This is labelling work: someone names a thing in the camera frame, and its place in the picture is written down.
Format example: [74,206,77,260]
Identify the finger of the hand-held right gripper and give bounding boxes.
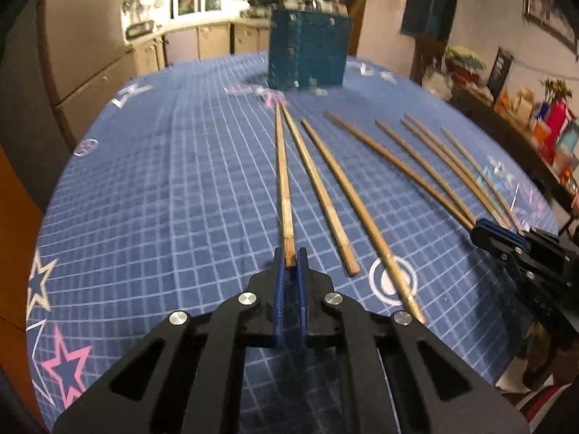
[470,230,522,259]
[475,218,528,245]

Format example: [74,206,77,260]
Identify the pink bottle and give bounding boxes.
[545,99,570,148]

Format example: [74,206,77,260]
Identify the dark curtained window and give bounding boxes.
[400,0,462,39]

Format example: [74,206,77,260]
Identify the grey countertop appliance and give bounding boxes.
[126,20,157,39]

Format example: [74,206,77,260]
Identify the grey refrigerator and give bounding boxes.
[36,0,136,145]

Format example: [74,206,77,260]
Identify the basket with yellow cloth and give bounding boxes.
[445,45,487,86]

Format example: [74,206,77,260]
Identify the blue grid star tablecloth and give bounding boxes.
[25,52,559,434]

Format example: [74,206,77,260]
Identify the beige kitchen base cabinets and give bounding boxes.
[131,22,272,75]

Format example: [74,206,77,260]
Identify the framed wall picture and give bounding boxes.
[524,0,579,61]

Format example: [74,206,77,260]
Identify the group of wooden chopsticks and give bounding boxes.
[280,103,525,325]

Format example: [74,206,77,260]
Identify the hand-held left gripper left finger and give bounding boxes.
[53,248,288,434]

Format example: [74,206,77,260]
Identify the dark wooden sideboard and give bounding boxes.
[450,86,579,218]

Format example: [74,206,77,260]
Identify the teal perforated utensil holder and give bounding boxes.
[267,8,354,91]

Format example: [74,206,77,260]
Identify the black standing sign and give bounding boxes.
[486,46,515,100]

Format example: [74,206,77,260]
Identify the orange wooden cabinet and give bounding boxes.
[0,145,46,421]

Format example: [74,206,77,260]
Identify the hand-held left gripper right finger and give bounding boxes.
[295,248,531,434]

